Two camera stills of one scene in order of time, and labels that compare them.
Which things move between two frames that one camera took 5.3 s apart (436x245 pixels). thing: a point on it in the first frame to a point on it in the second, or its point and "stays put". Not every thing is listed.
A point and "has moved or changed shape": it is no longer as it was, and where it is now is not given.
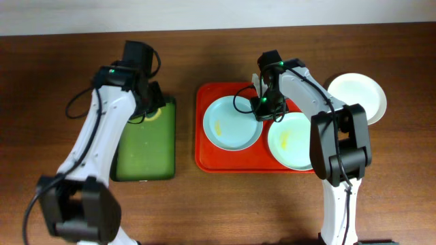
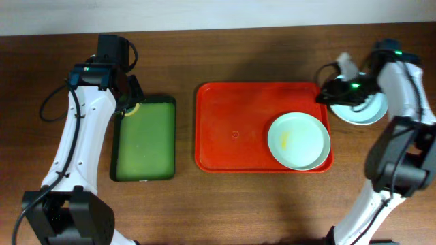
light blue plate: x=229 y=124 to x=367 y=111
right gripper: x=263 y=115 to x=340 y=89
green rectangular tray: x=148 y=151 stays put
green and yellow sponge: x=153 y=116 has moved or changed shape
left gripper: x=154 y=101 to x=134 y=92
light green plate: x=289 y=140 stays put
